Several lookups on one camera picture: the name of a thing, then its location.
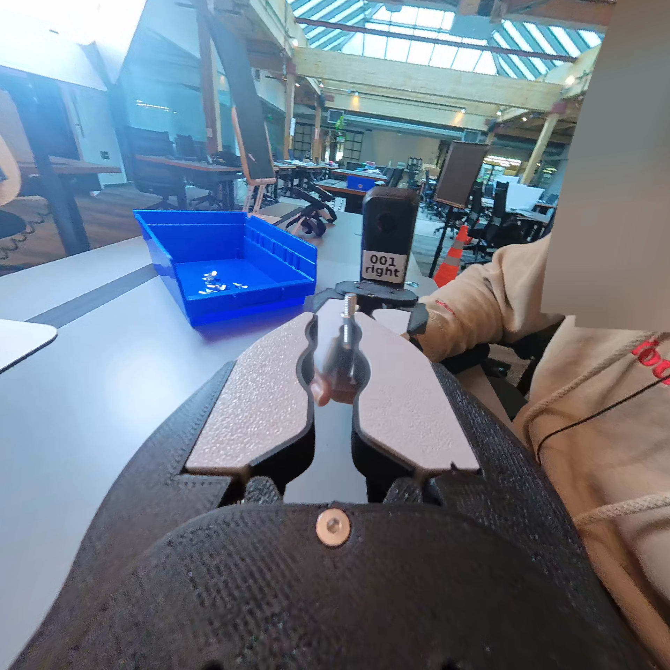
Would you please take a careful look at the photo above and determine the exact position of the thin black cable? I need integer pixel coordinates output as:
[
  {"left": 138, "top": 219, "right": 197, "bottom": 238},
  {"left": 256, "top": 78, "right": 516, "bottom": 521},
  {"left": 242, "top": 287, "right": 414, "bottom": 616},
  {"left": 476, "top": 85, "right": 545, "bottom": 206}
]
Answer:
[{"left": 534, "top": 393, "right": 670, "bottom": 461}]

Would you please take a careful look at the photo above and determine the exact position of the orange traffic cone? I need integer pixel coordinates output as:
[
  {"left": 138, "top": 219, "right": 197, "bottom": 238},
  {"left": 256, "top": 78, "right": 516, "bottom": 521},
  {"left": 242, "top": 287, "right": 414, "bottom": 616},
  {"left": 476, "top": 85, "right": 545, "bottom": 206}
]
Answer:
[{"left": 435, "top": 223, "right": 472, "bottom": 289}]

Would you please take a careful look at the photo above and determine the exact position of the person's right forearm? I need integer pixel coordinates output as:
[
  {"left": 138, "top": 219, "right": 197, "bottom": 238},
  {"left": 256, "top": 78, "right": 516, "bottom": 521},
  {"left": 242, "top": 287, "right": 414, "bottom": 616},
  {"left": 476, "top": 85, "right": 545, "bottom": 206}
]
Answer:
[{"left": 414, "top": 236, "right": 556, "bottom": 362}]

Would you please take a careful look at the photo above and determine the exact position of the black office chair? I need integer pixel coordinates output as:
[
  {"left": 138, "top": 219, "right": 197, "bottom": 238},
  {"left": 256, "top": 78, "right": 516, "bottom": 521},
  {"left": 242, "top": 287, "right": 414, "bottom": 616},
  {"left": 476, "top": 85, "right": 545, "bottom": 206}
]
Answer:
[{"left": 451, "top": 325, "right": 561, "bottom": 419}]

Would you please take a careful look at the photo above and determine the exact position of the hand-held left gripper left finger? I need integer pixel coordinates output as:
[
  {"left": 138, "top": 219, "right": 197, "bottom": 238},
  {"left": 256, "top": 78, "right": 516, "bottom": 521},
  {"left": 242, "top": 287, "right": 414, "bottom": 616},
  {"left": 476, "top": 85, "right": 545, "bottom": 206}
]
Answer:
[{"left": 186, "top": 311, "right": 317, "bottom": 495}]

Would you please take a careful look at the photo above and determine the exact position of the wooden poster stand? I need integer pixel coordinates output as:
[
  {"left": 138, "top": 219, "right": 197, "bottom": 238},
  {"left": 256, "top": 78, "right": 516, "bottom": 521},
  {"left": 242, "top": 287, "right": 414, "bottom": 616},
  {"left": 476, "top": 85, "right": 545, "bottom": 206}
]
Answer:
[{"left": 204, "top": 11, "right": 278, "bottom": 215}]

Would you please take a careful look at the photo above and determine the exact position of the white document stand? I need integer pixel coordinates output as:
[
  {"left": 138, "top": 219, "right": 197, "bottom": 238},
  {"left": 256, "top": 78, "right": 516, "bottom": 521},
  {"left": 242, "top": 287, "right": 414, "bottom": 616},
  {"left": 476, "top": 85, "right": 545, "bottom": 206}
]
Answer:
[{"left": 0, "top": 320, "right": 58, "bottom": 372}]

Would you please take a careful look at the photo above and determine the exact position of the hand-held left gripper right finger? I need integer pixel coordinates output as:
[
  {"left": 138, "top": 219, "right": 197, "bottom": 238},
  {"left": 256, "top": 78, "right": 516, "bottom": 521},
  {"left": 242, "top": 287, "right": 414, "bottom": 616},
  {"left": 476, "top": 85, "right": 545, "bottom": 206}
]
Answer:
[{"left": 352, "top": 312, "right": 481, "bottom": 491}]

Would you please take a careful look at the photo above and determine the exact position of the person's torso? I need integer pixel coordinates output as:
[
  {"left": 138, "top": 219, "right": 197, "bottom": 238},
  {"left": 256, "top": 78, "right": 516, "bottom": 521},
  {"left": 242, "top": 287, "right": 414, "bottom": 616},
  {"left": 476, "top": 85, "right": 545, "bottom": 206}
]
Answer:
[{"left": 513, "top": 314, "right": 670, "bottom": 670}]

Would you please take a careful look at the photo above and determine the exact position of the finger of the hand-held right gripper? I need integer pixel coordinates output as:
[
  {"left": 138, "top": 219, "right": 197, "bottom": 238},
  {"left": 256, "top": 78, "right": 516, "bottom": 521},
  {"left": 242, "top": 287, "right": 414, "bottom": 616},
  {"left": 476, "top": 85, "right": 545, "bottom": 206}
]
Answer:
[
  {"left": 373, "top": 308, "right": 414, "bottom": 338},
  {"left": 310, "top": 306, "right": 369, "bottom": 407}
]

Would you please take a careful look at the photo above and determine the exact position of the black panel on tripod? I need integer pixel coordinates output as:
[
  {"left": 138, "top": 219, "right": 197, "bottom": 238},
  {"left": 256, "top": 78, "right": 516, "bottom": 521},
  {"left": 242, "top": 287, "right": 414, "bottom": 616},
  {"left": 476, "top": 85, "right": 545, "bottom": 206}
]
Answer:
[{"left": 430, "top": 142, "right": 491, "bottom": 275}]

